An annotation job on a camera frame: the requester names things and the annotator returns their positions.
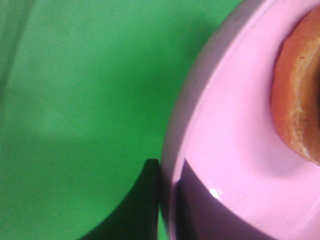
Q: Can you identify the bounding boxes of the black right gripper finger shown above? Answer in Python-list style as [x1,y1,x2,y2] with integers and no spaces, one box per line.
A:
[81,159,160,240]

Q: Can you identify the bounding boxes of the pink round plate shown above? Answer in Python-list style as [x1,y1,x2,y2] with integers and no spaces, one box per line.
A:
[161,0,320,240]

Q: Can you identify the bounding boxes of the burger with lettuce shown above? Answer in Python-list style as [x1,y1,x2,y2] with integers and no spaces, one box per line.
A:
[270,6,320,165]

